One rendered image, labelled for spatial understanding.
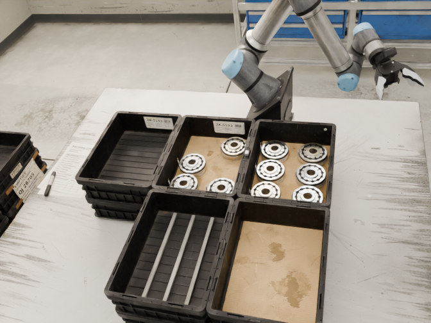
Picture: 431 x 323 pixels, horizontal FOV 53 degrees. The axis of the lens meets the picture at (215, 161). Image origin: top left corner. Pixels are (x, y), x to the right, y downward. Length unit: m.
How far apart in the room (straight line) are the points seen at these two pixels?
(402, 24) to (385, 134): 1.50
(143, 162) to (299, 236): 0.69
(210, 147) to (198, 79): 1.95
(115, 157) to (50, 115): 1.97
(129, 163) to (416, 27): 2.31
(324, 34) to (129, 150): 0.88
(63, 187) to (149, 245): 0.63
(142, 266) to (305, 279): 0.51
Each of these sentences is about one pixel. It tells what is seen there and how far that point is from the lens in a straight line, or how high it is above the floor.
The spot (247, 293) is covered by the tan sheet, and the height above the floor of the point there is 0.83.
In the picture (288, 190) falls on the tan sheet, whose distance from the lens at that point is 1.54.
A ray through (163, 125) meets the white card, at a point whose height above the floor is 0.88.
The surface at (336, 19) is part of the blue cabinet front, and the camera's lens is 3.32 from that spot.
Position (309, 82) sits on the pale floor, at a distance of 3.48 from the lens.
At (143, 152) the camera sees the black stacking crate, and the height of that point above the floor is 0.83.
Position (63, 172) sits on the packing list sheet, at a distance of 2.03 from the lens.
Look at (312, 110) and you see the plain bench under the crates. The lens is 2.07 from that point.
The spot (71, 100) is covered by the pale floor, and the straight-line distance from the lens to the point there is 3.80.
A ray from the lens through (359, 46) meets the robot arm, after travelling 1.77.
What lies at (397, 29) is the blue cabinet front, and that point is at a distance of 3.37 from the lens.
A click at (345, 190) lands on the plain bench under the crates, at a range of 1.72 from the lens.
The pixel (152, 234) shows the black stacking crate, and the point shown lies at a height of 0.83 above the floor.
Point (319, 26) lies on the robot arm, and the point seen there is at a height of 1.23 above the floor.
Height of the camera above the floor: 1.99
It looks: 44 degrees down
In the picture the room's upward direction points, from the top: 10 degrees counter-clockwise
